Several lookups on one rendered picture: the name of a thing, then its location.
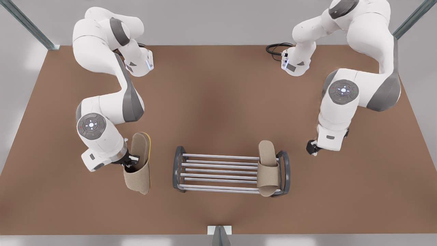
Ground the beige slipper with yellow sole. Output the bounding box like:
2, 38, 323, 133
123, 132, 152, 195

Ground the grey metal shoe rack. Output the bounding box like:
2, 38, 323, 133
172, 146, 291, 197

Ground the black cable loop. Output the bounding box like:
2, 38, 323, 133
266, 43, 295, 62

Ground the silver frame post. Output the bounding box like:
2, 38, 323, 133
393, 0, 437, 40
208, 225, 232, 246
0, 0, 60, 51

